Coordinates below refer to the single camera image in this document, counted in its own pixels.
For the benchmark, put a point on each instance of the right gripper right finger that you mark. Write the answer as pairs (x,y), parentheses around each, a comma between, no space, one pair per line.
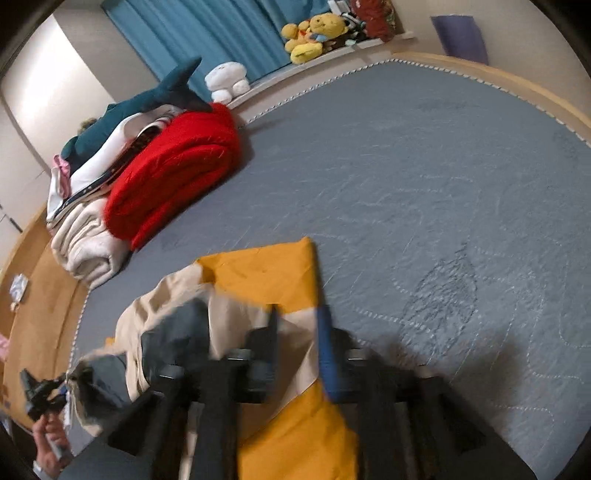
(373,395)

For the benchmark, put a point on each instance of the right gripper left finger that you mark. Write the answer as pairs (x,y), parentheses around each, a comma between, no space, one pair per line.
(244,376)

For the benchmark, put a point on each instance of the beige and orange jacket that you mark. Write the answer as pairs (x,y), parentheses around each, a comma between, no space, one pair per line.
(204,311)

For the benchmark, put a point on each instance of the white folded clothes stack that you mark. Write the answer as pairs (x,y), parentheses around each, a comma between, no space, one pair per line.
(96,176)

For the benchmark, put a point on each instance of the person's left hand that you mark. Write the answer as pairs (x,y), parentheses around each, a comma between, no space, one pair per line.
(48,430)

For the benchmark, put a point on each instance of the white tissue pack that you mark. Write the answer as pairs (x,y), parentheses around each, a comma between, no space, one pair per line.
(17,290)

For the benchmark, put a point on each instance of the cream folded blanket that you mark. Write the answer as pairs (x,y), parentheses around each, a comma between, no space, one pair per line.
(85,248)

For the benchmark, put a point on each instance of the red folded blanket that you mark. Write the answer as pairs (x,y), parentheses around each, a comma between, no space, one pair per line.
(189,158)

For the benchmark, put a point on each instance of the teal shark plush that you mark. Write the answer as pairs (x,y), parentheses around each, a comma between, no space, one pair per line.
(172,90)

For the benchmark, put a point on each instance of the white mushroom plush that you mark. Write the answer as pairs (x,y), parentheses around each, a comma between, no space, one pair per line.
(227,81)

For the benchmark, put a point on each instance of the blue curtain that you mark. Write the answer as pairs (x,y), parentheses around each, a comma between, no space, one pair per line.
(165,33)

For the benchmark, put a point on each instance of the yellow plush toys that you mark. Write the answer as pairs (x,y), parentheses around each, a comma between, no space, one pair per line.
(306,41)

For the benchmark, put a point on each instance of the purple bag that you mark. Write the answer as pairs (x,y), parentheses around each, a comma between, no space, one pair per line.
(461,37)

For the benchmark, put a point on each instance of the dark red plush bag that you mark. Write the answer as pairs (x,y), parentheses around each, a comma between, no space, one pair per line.
(379,17)

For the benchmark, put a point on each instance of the wooden bed frame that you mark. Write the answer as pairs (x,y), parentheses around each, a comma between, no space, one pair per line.
(42,331)

